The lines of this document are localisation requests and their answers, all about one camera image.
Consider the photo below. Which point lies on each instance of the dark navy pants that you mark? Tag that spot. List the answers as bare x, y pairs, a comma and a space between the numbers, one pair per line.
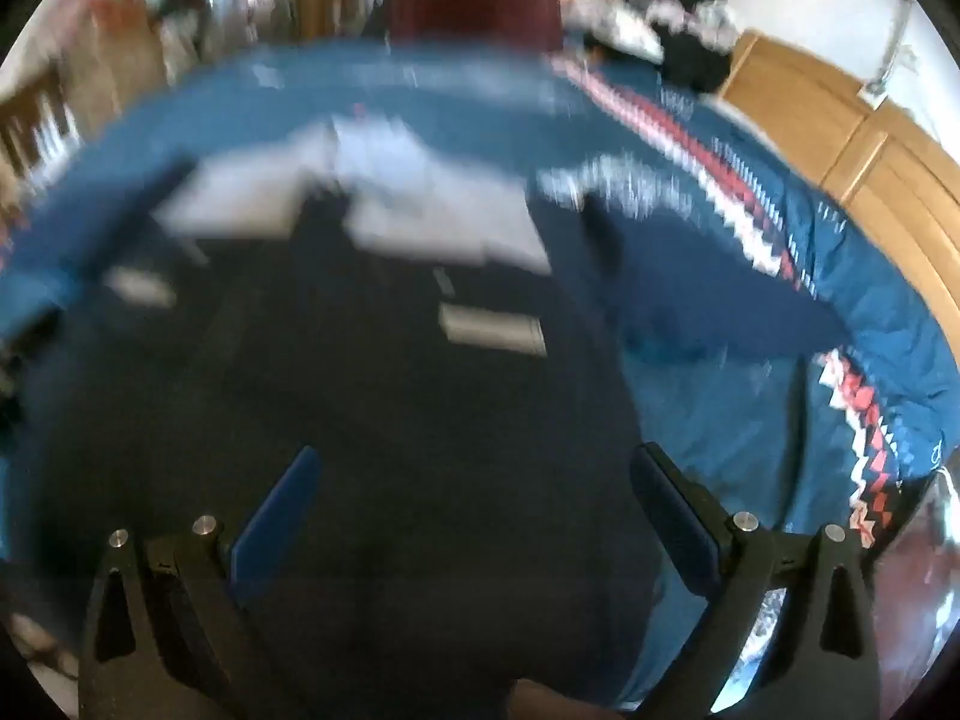
412, 427

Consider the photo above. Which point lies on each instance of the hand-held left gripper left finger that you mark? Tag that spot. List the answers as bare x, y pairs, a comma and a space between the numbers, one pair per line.
274, 532

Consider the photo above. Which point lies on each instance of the teal patterned blanket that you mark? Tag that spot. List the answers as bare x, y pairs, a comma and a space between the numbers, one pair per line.
712, 420

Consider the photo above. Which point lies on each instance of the maroon cloth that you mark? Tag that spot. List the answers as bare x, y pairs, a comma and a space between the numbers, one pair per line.
480, 0

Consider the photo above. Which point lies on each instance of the pile of mixed clothes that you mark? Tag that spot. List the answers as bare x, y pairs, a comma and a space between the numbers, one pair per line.
675, 37

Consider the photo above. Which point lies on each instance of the slatted rack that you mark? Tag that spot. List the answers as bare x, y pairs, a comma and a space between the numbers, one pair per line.
37, 127

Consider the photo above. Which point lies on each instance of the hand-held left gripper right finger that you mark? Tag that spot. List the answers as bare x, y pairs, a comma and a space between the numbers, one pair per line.
675, 525

